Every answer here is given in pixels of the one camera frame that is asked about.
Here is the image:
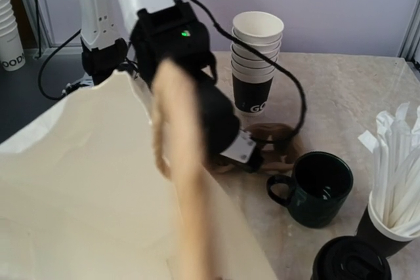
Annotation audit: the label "cream paper takeout bag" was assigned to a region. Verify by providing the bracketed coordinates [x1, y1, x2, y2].
[1, 60, 276, 279]

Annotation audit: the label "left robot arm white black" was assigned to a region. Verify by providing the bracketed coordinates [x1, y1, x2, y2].
[79, 0, 240, 157]

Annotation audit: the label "stack of paper cups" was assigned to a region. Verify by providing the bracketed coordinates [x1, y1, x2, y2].
[230, 11, 285, 116]

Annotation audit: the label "black cup sleeve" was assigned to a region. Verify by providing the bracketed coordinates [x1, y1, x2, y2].
[266, 151, 354, 228]

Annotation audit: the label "cup holding white straws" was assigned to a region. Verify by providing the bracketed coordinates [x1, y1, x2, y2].
[356, 103, 419, 257]

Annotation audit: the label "background stack white cups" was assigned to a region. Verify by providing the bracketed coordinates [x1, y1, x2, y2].
[0, 0, 26, 71]

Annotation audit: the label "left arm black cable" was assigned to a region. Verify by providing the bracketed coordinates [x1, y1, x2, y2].
[37, 0, 308, 143]

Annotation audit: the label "right aluminium corner post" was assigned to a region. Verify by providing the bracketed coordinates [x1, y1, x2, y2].
[398, 1, 419, 62]

